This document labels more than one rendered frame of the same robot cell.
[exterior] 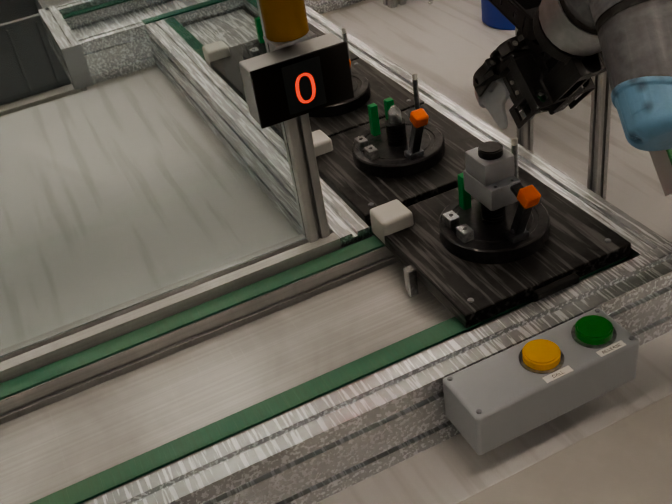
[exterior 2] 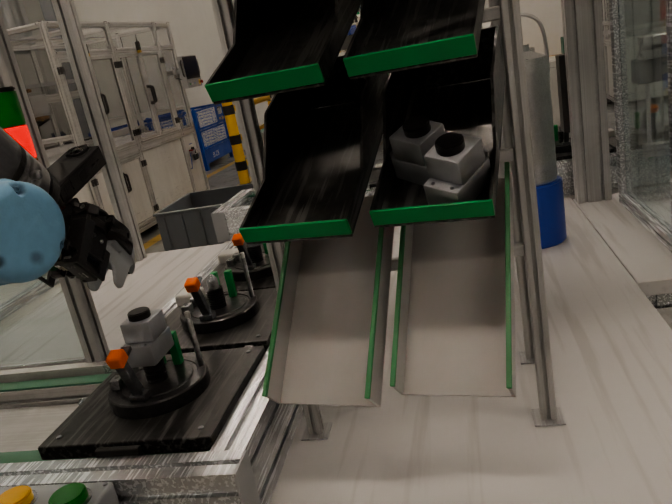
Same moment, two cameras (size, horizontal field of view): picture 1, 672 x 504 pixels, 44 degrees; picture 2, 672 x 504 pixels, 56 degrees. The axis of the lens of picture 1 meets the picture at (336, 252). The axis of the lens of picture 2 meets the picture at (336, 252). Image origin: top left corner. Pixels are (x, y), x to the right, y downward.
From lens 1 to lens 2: 0.97 m
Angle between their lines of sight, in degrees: 34
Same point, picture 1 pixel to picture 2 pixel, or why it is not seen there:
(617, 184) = (395, 397)
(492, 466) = not seen: outside the picture
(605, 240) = (198, 426)
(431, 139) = (238, 309)
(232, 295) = (13, 384)
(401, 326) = not seen: hidden behind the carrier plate
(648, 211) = (381, 430)
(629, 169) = not seen: hidden behind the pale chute
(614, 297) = (132, 479)
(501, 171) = (137, 334)
